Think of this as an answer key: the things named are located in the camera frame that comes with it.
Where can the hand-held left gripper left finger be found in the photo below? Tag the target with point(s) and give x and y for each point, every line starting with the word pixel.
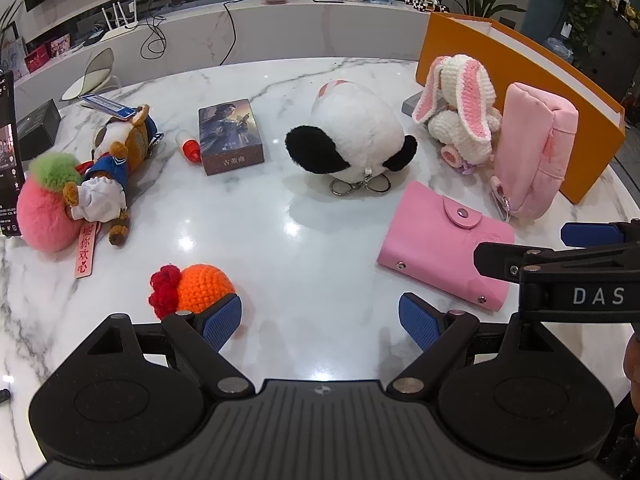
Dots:
pixel 222 322

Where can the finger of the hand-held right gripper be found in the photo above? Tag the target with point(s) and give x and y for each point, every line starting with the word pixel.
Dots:
pixel 500 259
pixel 590 235

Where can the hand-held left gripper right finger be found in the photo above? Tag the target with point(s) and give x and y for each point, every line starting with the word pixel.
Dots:
pixel 419 322

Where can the pink snap card wallet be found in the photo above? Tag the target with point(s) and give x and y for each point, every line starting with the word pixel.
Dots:
pixel 430 240

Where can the orange storage box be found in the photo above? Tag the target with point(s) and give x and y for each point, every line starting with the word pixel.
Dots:
pixel 590 125

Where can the white glue bottle red cap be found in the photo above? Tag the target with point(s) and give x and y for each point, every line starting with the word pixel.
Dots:
pixel 190 150

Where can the pink fluffy plush green top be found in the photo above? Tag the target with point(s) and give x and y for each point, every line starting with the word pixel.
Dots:
pixel 42 215

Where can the person's right hand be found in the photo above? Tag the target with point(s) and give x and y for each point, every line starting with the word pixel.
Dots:
pixel 633 360

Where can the orange and red crochet ball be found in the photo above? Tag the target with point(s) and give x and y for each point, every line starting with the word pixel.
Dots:
pixel 200 285

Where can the pink zip pouch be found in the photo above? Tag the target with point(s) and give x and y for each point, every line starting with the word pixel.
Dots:
pixel 535 150

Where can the white pink crochet bunny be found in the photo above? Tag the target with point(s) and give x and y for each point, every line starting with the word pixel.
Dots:
pixel 465 125

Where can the pink hanging tag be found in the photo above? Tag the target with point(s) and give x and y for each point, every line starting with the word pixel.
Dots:
pixel 86 255

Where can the bear doll in blue costume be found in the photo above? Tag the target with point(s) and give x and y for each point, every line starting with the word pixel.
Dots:
pixel 110 195

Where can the small grey flat box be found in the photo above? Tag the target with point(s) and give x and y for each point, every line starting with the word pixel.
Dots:
pixel 412 105

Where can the blue water jug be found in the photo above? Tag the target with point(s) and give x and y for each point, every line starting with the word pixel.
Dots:
pixel 559 50

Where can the dark illustrated card box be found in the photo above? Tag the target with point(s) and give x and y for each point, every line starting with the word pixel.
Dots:
pixel 230 135

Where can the dark grey cabinet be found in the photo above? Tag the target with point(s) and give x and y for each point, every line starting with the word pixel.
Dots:
pixel 615 45

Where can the blue and white card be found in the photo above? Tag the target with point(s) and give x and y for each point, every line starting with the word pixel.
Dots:
pixel 105 105

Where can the black white checkered toy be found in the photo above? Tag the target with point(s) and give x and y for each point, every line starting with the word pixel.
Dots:
pixel 425 0

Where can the black product box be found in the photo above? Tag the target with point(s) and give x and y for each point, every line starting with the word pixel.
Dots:
pixel 37 125

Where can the white swivel chair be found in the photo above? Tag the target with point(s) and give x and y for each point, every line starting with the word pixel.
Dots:
pixel 97 67

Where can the white router with antennas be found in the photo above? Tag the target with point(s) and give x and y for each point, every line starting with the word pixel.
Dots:
pixel 120 32

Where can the red photo frames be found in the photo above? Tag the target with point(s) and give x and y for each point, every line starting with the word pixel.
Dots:
pixel 47 52

